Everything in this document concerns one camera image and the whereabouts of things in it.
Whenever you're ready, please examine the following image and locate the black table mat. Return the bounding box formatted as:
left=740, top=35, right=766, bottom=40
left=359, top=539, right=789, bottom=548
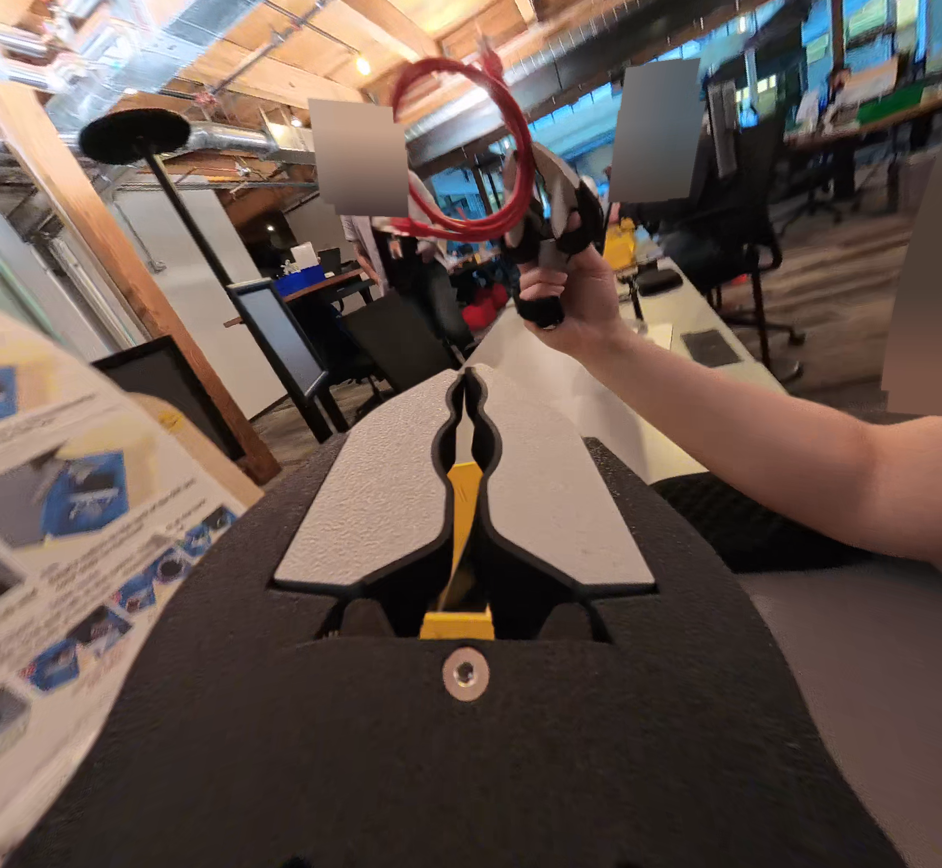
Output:
left=680, top=329, right=741, bottom=369

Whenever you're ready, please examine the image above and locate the black office chair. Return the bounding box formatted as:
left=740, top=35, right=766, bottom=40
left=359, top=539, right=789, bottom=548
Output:
left=703, top=106, right=807, bottom=383

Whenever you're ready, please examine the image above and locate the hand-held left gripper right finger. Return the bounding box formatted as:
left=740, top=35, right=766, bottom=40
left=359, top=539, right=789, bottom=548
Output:
left=470, top=364, right=657, bottom=594

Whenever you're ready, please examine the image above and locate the black monitor on stand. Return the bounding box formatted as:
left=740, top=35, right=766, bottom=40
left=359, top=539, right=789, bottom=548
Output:
left=223, top=277, right=350, bottom=446

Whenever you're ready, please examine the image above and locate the person's right hand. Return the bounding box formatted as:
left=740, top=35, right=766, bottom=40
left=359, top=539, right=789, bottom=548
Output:
left=517, top=245, right=635, bottom=363

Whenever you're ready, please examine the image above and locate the yellow plastic bin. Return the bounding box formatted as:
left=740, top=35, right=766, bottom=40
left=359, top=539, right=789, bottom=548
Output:
left=418, top=461, right=496, bottom=642

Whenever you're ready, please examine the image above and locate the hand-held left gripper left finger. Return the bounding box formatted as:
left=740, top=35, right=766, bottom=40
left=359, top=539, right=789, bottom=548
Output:
left=272, top=366, right=468, bottom=588

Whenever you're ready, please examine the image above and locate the person's right forearm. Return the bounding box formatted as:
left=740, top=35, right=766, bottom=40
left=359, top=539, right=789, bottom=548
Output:
left=589, top=334, right=942, bottom=573

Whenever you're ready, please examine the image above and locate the printed instruction sheet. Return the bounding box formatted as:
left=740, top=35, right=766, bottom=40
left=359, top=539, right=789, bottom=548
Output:
left=0, top=311, right=267, bottom=856

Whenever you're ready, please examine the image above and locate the cluster of silver pipes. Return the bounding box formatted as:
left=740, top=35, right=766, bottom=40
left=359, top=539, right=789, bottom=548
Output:
left=0, top=0, right=126, bottom=97

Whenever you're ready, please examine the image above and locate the wooden support post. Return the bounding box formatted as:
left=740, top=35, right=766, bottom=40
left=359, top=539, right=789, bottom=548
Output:
left=0, top=84, right=282, bottom=486

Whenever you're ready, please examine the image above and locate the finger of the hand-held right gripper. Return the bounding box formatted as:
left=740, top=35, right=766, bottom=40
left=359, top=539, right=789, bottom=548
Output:
left=530, top=142, right=587, bottom=238
left=502, top=146, right=528, bottom=238

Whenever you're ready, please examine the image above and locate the black disc-topped pole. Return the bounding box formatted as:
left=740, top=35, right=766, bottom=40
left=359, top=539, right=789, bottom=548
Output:
left=78, top=109, right=240, bottom=291

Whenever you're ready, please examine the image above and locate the blue storage bin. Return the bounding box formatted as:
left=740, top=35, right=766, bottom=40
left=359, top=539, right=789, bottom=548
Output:
left=274, top=263, right=326, bottom=297

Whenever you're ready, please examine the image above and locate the red ethernet cable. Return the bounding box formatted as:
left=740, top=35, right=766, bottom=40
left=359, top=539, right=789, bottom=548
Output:
left=389, top=37, right=536, bottom=242

